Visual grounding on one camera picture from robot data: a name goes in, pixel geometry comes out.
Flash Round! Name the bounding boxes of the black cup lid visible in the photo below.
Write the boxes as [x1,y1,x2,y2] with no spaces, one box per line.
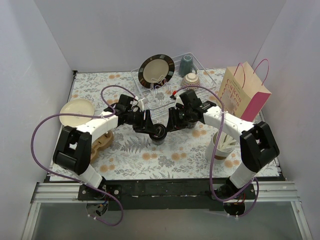
[149,123,167,142]

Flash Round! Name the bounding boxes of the dark translucent takeout cup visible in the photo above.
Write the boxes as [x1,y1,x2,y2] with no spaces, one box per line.
[151,138,165,146]

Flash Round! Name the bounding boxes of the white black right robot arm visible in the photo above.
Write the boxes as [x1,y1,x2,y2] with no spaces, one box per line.
[166,89,280,202]

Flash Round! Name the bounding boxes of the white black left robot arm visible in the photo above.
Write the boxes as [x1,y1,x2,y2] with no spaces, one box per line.
[53,94,161,200]

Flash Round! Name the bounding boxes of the patterned ceramic bowl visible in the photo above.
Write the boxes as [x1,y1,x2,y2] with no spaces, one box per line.
[181,72,200,90]

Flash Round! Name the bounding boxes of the floral tablecloth mat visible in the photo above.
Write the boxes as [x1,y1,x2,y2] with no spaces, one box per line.
[70,71,241,180]

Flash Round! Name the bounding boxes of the brown cardboard cup carrier stack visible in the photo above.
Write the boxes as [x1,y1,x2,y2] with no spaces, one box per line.
[90,130,114,165]

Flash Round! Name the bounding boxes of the grey green mug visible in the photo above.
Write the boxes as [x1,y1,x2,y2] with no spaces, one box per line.
[178,54,197,77]

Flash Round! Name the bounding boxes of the white cup with stirrers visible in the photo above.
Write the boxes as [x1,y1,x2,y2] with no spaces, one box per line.
[205,132,238,162]

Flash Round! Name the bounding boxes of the cream plate on table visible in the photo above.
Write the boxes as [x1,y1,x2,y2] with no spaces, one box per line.
[59,98,95,127]

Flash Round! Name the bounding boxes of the dark rimmed plate in rack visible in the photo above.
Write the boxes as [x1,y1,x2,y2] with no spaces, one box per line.
[138,54,175,89]

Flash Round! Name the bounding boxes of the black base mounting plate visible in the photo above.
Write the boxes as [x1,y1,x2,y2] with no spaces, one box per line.
[77,178,260,212]

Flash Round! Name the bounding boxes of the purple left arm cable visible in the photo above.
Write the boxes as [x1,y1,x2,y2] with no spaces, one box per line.
[30,85,141,227]

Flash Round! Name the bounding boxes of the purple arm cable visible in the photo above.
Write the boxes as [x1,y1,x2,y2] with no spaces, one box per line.
[172,85,260,218]
[30,85,141,227]

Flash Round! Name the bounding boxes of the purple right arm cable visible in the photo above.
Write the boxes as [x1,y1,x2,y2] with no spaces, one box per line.
[172,85,260,218]

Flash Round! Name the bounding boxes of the white wire dish rack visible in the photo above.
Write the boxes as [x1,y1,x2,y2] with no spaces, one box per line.
[131,52,217,120]

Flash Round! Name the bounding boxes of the paper bag pink handles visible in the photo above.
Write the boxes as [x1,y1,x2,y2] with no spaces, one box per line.
[218,62,272,122]

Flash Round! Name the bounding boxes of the aluminium frame rail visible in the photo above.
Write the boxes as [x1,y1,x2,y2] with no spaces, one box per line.
[22,179,313,240]

